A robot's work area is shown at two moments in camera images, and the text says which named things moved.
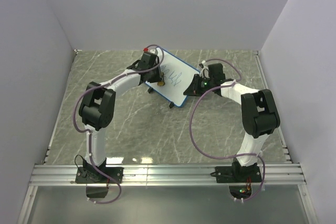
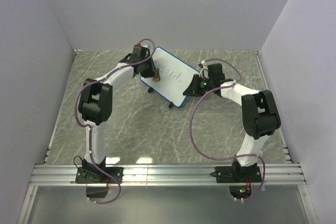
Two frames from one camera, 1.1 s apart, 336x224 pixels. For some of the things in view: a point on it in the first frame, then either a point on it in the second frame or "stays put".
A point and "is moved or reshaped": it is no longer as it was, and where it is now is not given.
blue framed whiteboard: [177, 75] stays put
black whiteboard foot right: [171, 105] stays put
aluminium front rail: [166, 174] stays put
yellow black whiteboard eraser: [162, 83] is moved or reshaped
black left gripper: [158, 78] to [151, 73]
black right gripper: [193, 89] stays put
